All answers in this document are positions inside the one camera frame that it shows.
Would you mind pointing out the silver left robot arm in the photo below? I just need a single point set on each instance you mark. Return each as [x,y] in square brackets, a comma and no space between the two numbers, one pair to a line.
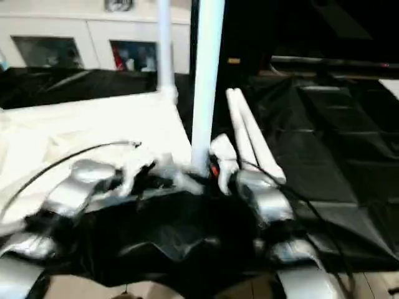
[71,190]

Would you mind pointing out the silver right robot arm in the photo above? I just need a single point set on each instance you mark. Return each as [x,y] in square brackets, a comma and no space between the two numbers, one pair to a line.
[271,202]

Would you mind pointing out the white flat panel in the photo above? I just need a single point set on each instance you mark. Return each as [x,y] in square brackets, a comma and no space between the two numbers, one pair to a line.
[389,88]

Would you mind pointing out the black mat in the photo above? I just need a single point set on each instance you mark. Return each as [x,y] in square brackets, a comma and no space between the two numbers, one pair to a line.
[327,140]

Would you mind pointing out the grey curtain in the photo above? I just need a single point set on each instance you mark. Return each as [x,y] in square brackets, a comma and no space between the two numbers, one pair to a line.
[3,63]

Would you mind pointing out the grey metal bar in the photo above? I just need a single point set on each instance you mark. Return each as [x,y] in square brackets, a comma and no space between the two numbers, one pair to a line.
[343,60]

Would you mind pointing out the white cabinet with glass doors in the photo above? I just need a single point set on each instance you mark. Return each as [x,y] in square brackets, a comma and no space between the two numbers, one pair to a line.
[78,26]

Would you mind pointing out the white plastic table leg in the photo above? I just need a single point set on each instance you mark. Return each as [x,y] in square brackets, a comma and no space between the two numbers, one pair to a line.
[240,124]
[164,40]
[205,78]
[265,152]

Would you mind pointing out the red bottle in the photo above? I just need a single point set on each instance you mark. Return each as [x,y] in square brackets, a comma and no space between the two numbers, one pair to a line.
[118,57]

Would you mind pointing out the large black case yellow label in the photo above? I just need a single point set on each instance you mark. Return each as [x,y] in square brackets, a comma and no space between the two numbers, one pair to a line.
[249,28]

